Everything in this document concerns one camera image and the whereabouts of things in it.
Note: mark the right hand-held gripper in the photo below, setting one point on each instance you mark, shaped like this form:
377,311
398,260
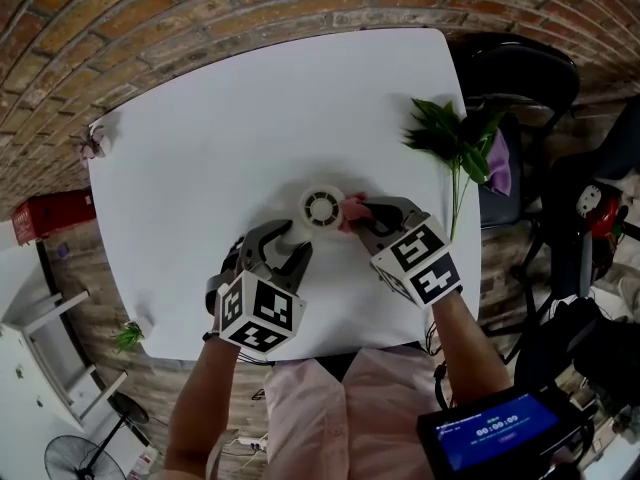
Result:
420,263

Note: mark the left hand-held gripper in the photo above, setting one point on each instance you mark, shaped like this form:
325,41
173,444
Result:
260,313

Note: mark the pink wiping cloth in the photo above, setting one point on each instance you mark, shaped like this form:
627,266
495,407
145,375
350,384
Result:
352,210

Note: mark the person's left forearm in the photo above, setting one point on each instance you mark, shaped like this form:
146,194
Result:
200,403

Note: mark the person's right forearm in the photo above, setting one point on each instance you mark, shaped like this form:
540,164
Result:
465,348

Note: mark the black floor fan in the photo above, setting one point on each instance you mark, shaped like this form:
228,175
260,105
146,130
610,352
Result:
80,460

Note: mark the black wrist band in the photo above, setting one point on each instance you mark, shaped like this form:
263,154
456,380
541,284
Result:
210,335

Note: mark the green leafy artificial branch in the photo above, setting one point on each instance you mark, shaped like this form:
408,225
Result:
450,133

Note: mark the purple cloth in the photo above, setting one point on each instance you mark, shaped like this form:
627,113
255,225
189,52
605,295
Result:
500,163

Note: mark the small green potted plant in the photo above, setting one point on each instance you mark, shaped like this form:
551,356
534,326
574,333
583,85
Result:
131,335

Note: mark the person's pink shirt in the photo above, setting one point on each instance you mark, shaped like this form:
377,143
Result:
350,418

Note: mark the white power strip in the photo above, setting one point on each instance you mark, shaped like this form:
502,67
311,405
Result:
252,442

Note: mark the black office chair with headrest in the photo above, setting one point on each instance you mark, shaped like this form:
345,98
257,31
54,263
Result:
575,268

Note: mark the black folding chair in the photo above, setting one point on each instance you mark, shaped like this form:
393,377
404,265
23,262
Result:
530,83

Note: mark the small pink potted plant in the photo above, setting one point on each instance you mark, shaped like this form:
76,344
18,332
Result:
97,140

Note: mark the red and white helmet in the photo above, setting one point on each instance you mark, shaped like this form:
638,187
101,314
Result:
600,208

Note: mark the red box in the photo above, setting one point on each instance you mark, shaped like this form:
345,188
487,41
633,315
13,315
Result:
50,218

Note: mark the black tablet with blue screen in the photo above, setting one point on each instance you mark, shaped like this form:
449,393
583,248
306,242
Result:
495,430

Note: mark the white side table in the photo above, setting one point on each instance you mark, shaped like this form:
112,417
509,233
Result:
55,338

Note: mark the black mesh office chair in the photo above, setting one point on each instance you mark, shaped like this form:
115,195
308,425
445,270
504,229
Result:
595,338

